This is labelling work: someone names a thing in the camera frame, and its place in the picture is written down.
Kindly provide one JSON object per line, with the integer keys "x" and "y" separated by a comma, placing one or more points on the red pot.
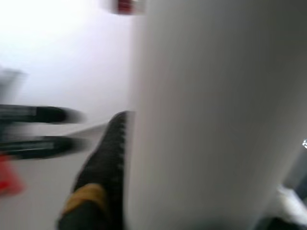
{"x": 124, "y": 6}

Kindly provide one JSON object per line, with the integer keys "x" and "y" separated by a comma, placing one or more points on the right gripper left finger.
{"x": 103, "y": 172}

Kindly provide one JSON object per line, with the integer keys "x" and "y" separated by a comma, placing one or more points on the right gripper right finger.
{"x": 283, "y": 224}

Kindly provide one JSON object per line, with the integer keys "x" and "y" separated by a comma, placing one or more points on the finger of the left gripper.
{"x": 43, "y": 114}
{"x": 43, "y": 146}

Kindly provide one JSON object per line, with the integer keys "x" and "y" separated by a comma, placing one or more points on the yellow rubber band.
{"x": 86, "y": 194}

